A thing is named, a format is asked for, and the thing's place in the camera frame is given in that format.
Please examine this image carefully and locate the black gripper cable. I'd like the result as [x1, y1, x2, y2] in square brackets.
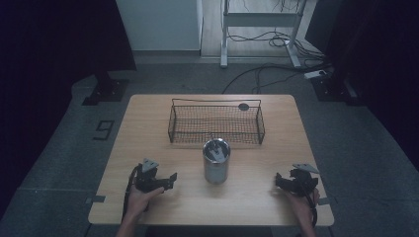
[304, 187, 319, 229]
[122, 164, 141, 222]

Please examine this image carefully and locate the black stand base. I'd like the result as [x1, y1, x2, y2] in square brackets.
[81, 72, 130, 107]
[310, 72, 360, 104]

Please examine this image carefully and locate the white power strip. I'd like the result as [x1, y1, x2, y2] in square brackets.
[303, 69, 328, 80]

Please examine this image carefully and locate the person's right hand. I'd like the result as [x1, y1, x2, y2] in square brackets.
[284, 188, 321, 229]

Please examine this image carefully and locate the dark curtain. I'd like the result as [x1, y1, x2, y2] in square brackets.
[304, 0, 419, 172]
[0, 0, 138, 220]

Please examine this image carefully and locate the long black floor cable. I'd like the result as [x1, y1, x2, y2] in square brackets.
[221, 62, 332, 96]

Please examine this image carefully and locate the tangle of floor cables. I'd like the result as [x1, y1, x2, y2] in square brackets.
[226, 30, 328, 62]

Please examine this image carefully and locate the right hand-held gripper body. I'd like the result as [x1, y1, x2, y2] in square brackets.
[288, 163, 320, 198]

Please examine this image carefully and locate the white panel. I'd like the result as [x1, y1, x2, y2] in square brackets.
[115, 0, 204, 52]

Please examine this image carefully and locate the person's left hand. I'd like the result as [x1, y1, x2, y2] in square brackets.
[126, 186, 165, 221]

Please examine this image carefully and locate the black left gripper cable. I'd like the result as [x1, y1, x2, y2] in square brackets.
[122, 164, 141, 222]

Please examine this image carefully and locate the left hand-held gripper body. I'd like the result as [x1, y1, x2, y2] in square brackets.
[132, 157, 170, 194]

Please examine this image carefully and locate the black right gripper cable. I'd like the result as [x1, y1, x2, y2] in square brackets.
[304, 187, 319, 229]

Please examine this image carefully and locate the steel cylindrical cup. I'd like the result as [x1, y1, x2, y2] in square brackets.
[202, 137, 232, 185]

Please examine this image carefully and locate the black wire mesh basket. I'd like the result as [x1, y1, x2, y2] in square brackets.
[167, 98, 267, 146]

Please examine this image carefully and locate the white metal desk frame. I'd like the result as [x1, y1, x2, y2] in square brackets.
[219, 0, 310, 69]

